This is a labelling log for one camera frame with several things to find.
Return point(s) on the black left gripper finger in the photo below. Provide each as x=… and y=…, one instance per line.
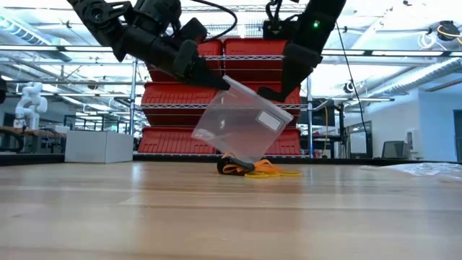
x=209, y=81

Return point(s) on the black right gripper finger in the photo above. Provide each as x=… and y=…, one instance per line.
x=288, y=86

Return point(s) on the clear plastic zip bag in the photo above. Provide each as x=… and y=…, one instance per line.
x=447, y=176
x=426, y=169
x=234, y=122

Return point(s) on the yellow rubber band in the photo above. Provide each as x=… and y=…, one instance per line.
x=298, y=173
x=256, y=176

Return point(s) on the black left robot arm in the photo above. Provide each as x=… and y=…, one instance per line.
x=95, y=14

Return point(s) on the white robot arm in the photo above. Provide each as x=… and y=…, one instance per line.
x=30, y=104

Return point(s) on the red plastic bin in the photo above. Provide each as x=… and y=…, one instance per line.
x=169, y=141
x=296, y=108
x=213, y=48
x=252, y=50
x=166, y=95
x=288, y=142

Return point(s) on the black monitor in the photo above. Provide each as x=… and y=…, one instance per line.
x=323, y=115

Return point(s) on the white screen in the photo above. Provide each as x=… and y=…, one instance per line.
x=358, y=142

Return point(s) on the white cardboard box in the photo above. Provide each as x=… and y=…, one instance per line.
x=97, y=146

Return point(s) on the grey monitor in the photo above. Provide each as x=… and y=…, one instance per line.
x=395, y=150

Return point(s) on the wooden workbench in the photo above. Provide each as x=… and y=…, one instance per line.
x=39, y=133

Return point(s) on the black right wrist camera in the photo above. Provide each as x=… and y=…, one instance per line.
x=281, y=30

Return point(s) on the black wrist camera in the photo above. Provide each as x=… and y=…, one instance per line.
x=281, y=30
x=191, y=30

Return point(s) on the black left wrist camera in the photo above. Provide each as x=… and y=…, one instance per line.
x=191, y=30

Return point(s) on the silver ventilation duct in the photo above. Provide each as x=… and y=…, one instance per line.
x=21, y=34
x=415, y=77

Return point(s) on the white wall device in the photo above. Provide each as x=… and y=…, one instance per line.
x=415, y=144

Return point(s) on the black aluminium table frame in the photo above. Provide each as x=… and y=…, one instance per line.
x=32, y=159

